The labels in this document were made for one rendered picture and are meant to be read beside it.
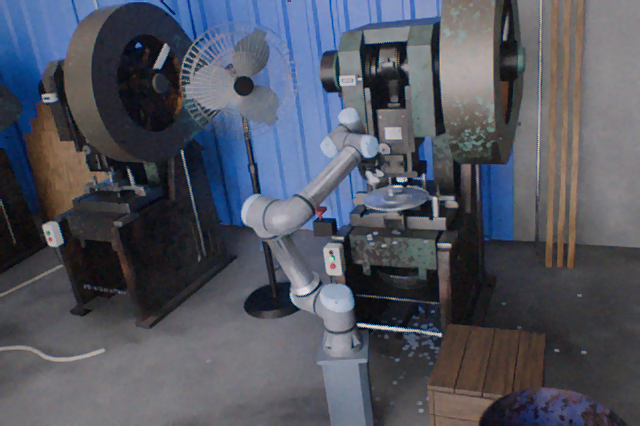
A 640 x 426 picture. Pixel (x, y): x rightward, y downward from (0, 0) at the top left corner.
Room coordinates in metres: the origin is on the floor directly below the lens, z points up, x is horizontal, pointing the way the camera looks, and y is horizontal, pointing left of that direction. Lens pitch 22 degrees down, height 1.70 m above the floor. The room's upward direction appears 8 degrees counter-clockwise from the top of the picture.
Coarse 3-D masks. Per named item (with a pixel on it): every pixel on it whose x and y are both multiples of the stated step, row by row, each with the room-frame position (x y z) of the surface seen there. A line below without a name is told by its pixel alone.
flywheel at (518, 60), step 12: (504, 0) 2.51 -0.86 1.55; (504, 12) 2.54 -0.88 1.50; (504, 24) 2.57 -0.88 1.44; (504, 36) 2.41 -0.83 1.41; (504, 48) 2.26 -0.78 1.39; (516, 48) 2.24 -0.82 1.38; (504, 60) 2.24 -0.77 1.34; (516, 60) 2.23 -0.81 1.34; (504, 72) 2.24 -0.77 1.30; (516, 72) 2.23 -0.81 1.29; (504, 84) 2.56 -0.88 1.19; (504, 96) 2.53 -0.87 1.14; (504, 108) 2.49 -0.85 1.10; (504, 120) 2.43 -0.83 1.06
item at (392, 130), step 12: (384, 108) 2.47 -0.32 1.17; (396, 108) 2.44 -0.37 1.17; (384, 120) 2.45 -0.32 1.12; (396, 120) 2.43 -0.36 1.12; (384, 132) 2.45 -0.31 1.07; (396, 132) 2.43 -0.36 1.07; (384, 144) 2.44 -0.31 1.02; (396, 144) 2.43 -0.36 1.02; (408, 144) 2.41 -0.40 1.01; (384, 156) 2.42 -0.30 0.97; (396, 156) 2.40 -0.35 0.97; (408, 156) 2.41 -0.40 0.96; (384, 168) 2.43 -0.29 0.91; (396, 168) 2.40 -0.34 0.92; (408, 168) 2.41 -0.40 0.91
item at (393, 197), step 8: (376, 192) 2.50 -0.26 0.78; (384, 192) 2.49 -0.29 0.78; (392, 192) 2.46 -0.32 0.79; (400, 192) 2.45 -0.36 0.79; (408, 192) 2.45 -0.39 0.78; (416, 192) 2.43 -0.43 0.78; (424, 192) 2.42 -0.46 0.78; (368, 200) 2.41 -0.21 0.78; (376, 200) 2.40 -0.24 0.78; (384, 200) 2.37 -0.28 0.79; (392, 200) 2.36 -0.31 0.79; (400, 200) 2.34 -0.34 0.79; (408, 200) 2.35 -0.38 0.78; (416, 200) 2.33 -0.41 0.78; (424, 200) 2.30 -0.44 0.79; (376, 208) 2.30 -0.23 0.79; (392, 208) 2.28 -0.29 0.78; (400, 208) 2.26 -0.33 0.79
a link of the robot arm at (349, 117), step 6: (348, 108) 2.12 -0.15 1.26; (354, 108) 2.11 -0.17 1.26; (342, 114) 2.10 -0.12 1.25; (348, 114) 2.08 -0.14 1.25; (354, 114) 2.08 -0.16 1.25; (342, 120) 2.08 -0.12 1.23; (348, 120) 2.07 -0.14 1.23; (354, 120) 2.07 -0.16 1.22; (360, 120) 2.10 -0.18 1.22; (348, 126) 2.07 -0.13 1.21; (354, 126) 2.08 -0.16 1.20; (360, 126) 2.09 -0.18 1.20; (354, 132) 2.07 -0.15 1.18; (360, 132) 2.09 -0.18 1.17
